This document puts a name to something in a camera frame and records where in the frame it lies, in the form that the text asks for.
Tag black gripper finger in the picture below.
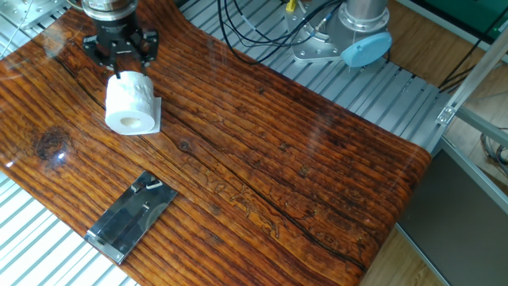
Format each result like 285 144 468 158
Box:
134 30 160 76
82 34 121 79

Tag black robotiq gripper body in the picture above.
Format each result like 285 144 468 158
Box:
94 17 144 52

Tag white toilet paper roll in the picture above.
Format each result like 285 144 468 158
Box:
104 70 163 136

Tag chrome toilet paper holder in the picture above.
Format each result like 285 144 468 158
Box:
83 170 179 265

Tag silver wrist coupling flange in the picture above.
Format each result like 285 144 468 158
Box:
81 0 139 21

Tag silver perforated mounting plate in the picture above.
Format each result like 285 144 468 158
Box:
0 0 67 31

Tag glossy wood pattern mat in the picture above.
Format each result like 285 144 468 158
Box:
0 0 433 286

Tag grey panel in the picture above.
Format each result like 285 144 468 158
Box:
396 137 508 286

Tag thick black cable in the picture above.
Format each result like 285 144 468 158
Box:
217 0 321 67

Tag thin black cable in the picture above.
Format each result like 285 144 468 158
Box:
233 0 343 48

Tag silver blue cable connector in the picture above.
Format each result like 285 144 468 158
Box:
315 11 335 31

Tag black floor cables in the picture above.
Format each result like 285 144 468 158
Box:
438 37 479 93

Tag aluminium frame profile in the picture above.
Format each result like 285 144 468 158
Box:
435 27 508 148

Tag grey coiled floor cables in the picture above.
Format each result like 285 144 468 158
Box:
479 132 508 176

